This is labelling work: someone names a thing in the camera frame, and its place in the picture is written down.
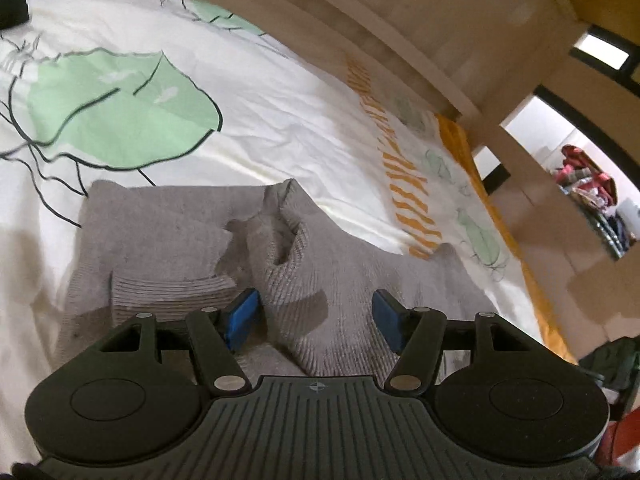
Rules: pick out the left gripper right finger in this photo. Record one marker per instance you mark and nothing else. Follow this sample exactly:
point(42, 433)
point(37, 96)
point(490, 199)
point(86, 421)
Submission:
point(421, 335)

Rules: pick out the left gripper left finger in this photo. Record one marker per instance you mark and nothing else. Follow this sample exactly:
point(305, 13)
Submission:
point(210, 335)

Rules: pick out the grey knitted sweater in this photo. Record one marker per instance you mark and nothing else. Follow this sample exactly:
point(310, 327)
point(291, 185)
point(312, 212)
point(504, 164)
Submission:
point(170, 250)

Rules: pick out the colourful clothes pile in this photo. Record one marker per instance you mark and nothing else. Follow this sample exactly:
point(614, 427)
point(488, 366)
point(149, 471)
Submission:
point(595, 194)

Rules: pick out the dark bag on floor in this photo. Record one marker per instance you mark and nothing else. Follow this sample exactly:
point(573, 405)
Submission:
point(616, 361)

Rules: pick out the white leaf print bed sheet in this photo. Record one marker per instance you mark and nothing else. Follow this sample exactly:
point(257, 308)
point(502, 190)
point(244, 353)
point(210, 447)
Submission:
point(147, 93)

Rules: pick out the black folded garment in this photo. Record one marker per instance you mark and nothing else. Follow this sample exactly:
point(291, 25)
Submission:
point(13, 13)

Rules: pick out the wooden bed frame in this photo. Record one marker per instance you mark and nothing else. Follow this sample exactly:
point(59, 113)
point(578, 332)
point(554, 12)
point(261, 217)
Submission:
point(479, 63)

